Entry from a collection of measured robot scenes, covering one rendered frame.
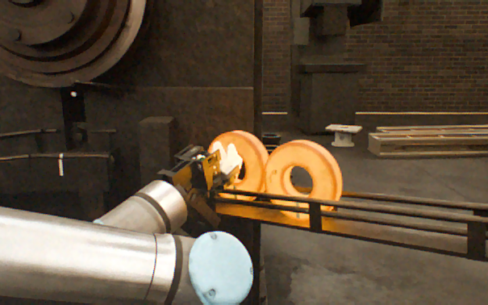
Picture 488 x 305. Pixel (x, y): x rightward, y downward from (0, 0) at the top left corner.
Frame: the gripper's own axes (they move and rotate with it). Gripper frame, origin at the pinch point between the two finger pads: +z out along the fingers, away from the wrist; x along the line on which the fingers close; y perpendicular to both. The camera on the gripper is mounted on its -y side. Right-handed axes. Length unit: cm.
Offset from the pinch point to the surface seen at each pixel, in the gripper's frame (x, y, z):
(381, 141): 64, -146, 294
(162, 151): 22.8, -1.4, -0.6
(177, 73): 30.6, 12.2, 17.9
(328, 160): -21.0, 3.2, -0.1
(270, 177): -9.4, -1.4, -2.2
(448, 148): 12, -166, 335
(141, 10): 26.0, 30.5, 7.2
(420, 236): -36.9, -7.1, -2.2
